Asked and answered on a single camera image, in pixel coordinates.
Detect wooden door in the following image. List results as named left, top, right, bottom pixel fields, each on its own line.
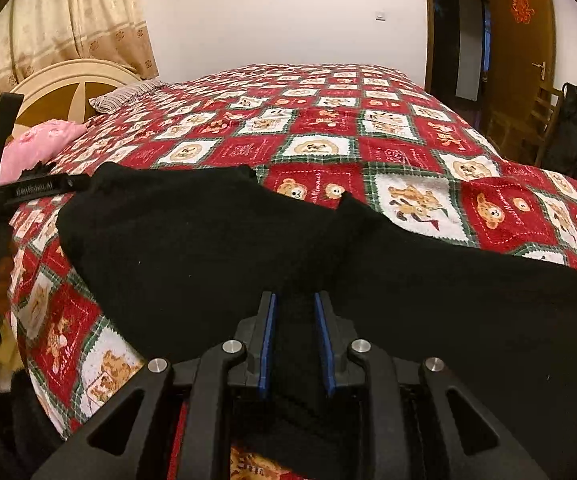
left=485, top=0, right=556, bottom=136

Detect pink pillow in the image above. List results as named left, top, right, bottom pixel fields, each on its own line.
left=0, top=120, right=89, bottom=186

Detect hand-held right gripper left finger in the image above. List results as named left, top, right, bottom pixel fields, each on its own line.
left=31, top=290, right=279, bottom=480

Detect red checked printed blanket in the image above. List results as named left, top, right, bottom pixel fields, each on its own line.
left=0, top=62, right=577, bottom=480

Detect cream wooden headboard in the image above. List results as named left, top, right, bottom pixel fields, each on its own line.
left=8, top=58, right=144, bottom=128

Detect wooden door frame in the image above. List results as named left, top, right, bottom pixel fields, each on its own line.
left=422, top=0, right=436, bottom=93

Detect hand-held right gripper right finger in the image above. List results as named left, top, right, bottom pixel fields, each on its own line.
left=313, top=290, right=551, bottom=480

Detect black pants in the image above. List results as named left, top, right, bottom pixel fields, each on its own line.
left=56, top=161, right=577, bottom=480

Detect striped pillow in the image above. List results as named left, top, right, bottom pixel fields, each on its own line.
left=89, top=79, right=169, bottom=113

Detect wooden chair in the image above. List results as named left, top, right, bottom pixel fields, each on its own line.
left=488, top=82, right=564, bottom=166

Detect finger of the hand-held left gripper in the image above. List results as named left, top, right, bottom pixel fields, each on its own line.
left=0, top=174, right=92, bottom=206

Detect beige patterned curtain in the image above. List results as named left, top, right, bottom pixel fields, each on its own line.
left=0, top=0, right=162, bottom=103

